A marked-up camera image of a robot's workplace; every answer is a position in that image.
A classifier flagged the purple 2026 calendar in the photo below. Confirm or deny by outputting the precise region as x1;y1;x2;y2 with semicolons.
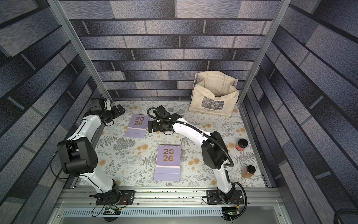
125;114;151;139
153;145;181;182

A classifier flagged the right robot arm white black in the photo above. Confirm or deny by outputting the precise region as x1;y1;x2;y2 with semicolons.
147;105;235;196

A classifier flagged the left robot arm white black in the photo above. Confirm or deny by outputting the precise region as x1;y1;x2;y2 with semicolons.
57;98;125;199

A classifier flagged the floral patterned table mat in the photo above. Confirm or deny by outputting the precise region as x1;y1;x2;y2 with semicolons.
95;101;265;188

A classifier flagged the cream canvas tote bag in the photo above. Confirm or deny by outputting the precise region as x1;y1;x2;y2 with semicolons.
189;71;239;117

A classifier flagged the red jar black lid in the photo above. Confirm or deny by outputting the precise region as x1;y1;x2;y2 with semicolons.
236;138;249;151

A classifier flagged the left green circuit board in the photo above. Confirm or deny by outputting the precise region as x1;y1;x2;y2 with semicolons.
103;206;122;216

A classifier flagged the green circuit board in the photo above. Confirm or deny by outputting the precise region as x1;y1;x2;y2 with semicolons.
103;206;122;216
222;206;240;216

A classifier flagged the orange jar black lid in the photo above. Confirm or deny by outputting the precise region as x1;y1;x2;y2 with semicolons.
241;165;256;179

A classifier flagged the right green circuit board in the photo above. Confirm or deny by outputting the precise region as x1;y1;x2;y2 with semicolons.
222;206;240;216

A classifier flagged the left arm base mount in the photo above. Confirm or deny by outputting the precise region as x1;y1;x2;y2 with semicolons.
91;190;136;206

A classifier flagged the black corrugated cable conduit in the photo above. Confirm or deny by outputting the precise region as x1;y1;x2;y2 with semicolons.
146;107;248;219

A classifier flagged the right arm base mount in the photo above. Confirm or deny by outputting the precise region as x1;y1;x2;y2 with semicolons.
206;189;245;205

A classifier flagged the left aluminium frame post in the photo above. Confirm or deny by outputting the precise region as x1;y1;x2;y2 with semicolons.
47;0;113;102

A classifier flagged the aluminium frame post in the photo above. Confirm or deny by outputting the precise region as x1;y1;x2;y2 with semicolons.
237;0;291;108
47;0;113;102

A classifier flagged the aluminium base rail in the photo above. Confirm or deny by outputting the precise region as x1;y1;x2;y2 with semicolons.
49;186;291;224

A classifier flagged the right aluminium frame post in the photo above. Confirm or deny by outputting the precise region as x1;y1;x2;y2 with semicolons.
237;0;291;108

